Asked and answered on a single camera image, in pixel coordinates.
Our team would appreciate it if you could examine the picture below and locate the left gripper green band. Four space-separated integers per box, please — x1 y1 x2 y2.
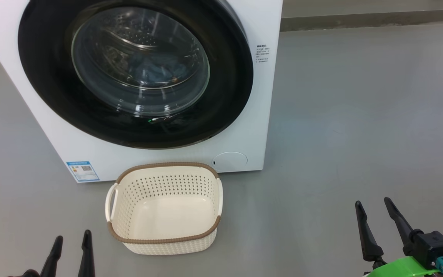
8 230 96 277

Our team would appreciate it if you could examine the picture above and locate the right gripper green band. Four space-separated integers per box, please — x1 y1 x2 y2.
355 197 439 277

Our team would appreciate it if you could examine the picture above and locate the round glass washing machine door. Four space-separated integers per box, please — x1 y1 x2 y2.
18 0 254 150

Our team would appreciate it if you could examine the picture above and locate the blue printed garment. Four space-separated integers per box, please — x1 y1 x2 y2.
129 52 191 87

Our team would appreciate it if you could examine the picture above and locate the cream perforated laundry basket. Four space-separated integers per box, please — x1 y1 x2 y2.
105 162 223 255

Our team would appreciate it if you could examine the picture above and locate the white front-load washing machine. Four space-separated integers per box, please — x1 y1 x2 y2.
0 0 283 183

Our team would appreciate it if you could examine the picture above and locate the blue energy label sticker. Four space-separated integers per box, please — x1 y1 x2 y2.
66 161 100 182

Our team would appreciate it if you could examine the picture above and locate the round white filter cover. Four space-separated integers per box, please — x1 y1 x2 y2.
212 152 248 172

